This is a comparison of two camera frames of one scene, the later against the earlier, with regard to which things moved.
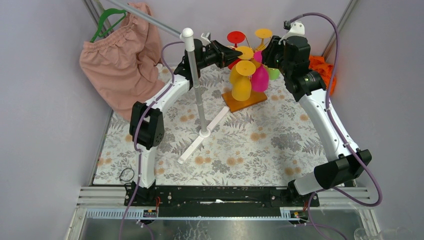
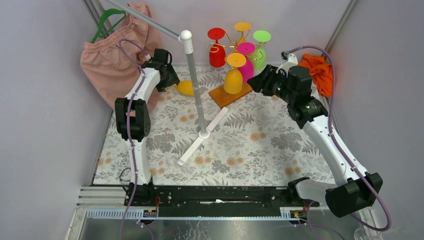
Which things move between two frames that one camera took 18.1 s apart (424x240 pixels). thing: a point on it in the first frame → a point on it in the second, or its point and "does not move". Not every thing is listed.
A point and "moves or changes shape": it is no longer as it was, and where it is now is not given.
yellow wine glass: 247,53 moves or changes shape
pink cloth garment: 124,65 does not move
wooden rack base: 234,105 → 223,98
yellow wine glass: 263,33 → 242,27
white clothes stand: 187,37 does not move
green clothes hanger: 107,12 does not move
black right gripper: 273,46 → 263,80
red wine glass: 235,37 → 217,52
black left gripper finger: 228,55 → 168,76
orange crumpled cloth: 317,63 does not move
